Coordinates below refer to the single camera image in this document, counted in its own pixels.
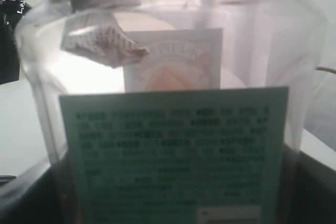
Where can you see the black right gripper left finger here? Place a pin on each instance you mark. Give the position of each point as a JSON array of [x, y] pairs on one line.
[[43, 194]]

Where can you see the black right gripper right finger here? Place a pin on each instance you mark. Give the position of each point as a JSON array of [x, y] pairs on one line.
[[306, 191]]

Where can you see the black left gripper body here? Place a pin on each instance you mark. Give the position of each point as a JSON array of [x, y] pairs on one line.
[[12, 11]]

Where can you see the clear jar with yellow lid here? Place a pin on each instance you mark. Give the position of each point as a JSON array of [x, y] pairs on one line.
[[172, 111]]

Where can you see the brown paper bag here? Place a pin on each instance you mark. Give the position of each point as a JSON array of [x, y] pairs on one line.
[[326, 69]]

